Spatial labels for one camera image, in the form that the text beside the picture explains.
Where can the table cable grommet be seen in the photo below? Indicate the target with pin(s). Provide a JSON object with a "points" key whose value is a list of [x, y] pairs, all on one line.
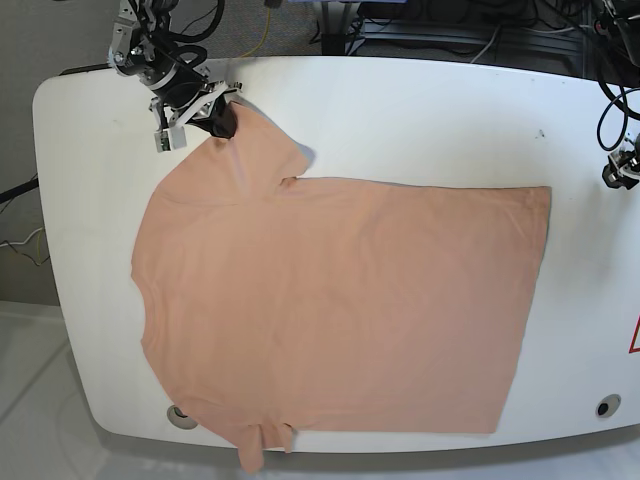
{"points": [[608, 406], [179, 419]]}

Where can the right table cable grommet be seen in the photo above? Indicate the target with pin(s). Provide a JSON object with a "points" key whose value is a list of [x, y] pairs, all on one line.
{"points": [[608, 406]]}

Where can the gripper body right side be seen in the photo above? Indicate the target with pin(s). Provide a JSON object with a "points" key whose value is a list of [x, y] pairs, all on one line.
{"points": [[176, 85]]}

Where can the aluminium frame rail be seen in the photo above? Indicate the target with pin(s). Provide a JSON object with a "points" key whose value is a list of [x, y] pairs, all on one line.
{"points": [[479, 42]]}

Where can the peach pink T-shirt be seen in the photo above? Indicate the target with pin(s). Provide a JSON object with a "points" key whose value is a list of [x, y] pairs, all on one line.
{"points": [[276, 303]]}

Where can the red warning triangle sticker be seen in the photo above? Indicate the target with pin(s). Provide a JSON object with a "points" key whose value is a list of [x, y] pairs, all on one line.
{"points": [[635, 342]]}

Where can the black metal table leg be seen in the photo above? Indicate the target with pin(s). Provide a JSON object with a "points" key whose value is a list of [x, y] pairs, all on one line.
{"points": [[334, 18]]}

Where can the left table cable grommet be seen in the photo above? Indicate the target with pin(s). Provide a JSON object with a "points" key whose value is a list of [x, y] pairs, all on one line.
{"points": [[179, 419]]}

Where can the robot arm left side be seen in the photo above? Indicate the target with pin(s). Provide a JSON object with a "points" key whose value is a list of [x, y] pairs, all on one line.
{"points": [[622, 168]]}

